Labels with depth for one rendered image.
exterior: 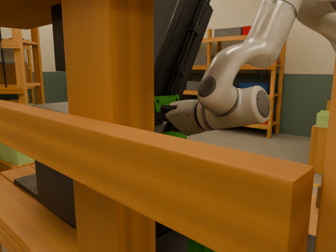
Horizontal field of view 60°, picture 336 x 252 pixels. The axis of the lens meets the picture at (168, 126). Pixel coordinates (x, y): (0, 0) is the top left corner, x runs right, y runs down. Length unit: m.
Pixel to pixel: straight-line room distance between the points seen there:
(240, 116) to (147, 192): 0.37
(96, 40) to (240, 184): 0.32
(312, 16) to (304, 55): 5.47
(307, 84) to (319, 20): 5.44
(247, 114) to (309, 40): 5.84
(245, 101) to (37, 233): 0.70
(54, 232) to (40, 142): 0.46
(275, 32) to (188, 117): 0.28
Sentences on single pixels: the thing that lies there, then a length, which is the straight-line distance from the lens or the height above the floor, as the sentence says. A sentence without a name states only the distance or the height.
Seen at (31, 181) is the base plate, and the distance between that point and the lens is 1.35.
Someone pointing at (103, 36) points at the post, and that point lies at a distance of 0.46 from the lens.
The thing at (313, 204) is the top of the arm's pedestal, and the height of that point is 0.85.
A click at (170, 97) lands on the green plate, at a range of 0.94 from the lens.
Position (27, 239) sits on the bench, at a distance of 0.97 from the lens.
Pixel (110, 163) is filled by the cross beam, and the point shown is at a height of 1.24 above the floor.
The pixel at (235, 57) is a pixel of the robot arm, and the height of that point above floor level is 1.38.
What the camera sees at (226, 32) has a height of 2.10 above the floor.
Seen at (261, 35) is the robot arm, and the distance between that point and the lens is 0.73.
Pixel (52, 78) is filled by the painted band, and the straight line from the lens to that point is 10.90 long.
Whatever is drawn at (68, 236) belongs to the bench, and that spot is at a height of 0.88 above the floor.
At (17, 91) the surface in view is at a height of 1.13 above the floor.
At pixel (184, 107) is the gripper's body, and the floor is 1.26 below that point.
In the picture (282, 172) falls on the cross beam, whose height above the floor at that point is 1.27.
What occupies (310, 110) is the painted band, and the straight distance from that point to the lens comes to 6.45.
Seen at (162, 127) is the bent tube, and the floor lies 1.19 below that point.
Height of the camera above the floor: 1.36
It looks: 11 degrees down
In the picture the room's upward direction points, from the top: straight up
